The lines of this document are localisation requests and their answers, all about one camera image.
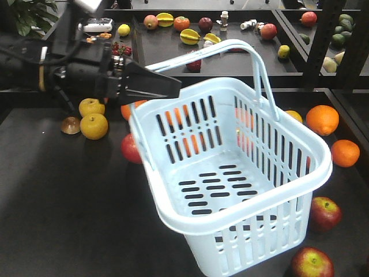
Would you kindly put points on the red apple far left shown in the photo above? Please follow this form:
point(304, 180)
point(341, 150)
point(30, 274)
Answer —
point(129, 149)

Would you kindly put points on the red apple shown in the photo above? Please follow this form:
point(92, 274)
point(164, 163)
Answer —
point(129, 149)
point(325, 214)
point(309, 261)

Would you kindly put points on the small orange right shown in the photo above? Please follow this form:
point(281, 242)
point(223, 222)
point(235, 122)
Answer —
point(345, 153)

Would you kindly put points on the light blue plastic basket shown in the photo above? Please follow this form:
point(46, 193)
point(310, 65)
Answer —
point(227, 168)

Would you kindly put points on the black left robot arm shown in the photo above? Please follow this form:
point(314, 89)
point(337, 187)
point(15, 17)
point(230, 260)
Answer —
point(26, 62)

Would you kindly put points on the orange with nub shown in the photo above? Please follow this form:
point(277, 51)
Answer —
point(322, 119)

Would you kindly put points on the small orange left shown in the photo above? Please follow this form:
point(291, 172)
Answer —
point(127, 108)

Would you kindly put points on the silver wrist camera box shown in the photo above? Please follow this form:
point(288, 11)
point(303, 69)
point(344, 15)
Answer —
point(90, 6)

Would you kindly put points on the small orange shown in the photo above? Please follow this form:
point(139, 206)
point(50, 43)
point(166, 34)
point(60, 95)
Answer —
point(127, 108)
point(345, 153)

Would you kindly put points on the red apple bottom left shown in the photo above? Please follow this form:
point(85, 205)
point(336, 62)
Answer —
point(309, 261)

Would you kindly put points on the yellow round citrus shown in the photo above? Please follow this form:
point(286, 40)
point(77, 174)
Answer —
point(94, 126)
point(91, 105)

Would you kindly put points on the white garlic bulb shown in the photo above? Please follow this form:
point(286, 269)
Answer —
point(207, 43)

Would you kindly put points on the red bell pepper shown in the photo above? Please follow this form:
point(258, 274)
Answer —
point(194, 67)

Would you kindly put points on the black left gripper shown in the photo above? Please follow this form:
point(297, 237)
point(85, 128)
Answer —
point(93, 71)

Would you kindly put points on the green potted plant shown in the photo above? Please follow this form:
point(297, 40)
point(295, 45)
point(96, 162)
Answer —
point(33, 18)

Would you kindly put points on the red apple lower left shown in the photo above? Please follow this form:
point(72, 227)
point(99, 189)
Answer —
point(325, 214)

